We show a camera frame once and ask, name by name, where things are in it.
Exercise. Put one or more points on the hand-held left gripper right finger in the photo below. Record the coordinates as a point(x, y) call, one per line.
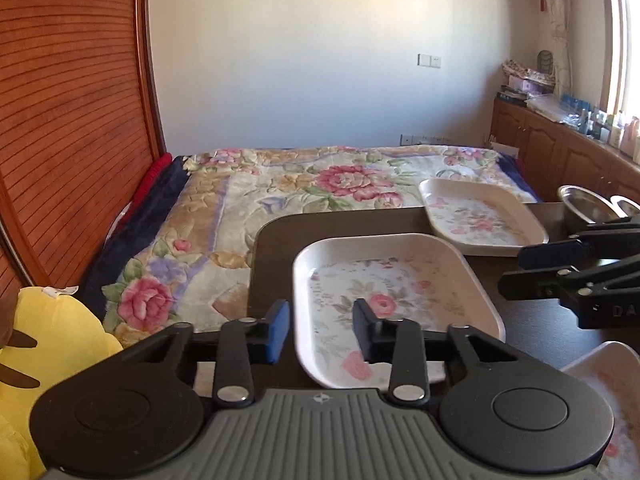
point(362, 330)

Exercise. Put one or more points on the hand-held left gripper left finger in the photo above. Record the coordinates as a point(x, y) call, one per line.
point(277, 335)

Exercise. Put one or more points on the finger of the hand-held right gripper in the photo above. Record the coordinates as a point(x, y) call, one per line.
point(530, 285)
point(545, 255)

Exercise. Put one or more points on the floral rectangular plate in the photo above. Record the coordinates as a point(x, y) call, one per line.
point(620, 400)
point(480, 220)
point(400, 280)

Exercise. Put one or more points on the shallow steel bowl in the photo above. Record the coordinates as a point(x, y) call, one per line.
point(629, 205)

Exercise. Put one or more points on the deep steel bowl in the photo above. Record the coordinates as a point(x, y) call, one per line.
point(585, 207)

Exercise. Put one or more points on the dark blue cloth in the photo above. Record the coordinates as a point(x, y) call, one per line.
point(150, 220)
point(517, 175)

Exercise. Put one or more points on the wooden cabinet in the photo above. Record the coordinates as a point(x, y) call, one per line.
point(540, 145)

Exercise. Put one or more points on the white paper bag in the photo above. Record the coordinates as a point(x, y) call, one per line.
point(506, 150)

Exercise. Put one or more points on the clear plastic bags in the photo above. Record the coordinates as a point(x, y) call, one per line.
point(550, 107)

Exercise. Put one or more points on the row of blue bottles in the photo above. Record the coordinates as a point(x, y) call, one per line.
point(575, 101)

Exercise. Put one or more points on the floral blanket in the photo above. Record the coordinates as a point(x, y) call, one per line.
point(300, 180)

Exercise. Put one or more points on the stack of books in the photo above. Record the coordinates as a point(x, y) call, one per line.
point(510, 96)

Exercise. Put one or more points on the lavender box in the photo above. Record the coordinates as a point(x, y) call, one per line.
point(525, 85)

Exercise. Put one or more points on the floral fabric pile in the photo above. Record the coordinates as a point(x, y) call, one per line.
point(522, 69)

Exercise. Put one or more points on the woven hand fan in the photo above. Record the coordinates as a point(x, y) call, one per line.
point(546, 61)

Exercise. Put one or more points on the red cloth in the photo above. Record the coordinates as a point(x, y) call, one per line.
point(152, 180)

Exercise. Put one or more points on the window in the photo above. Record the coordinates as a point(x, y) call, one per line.
point(625, 60)

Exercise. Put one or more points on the yellow plush toy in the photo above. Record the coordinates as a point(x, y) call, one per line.
point(50, 340)

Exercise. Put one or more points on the patterned curtain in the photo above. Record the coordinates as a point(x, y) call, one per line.
point(557, 20)

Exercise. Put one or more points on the wooden slatted headboard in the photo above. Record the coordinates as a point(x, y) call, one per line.
point(75, 110)

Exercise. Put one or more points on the wall outlet row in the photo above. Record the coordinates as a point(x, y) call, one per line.
point(425, 138)

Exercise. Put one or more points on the white wall socket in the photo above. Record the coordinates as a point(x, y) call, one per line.
point(436, 61)

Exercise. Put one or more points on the white wall switch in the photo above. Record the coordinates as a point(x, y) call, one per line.
point(424, 60)

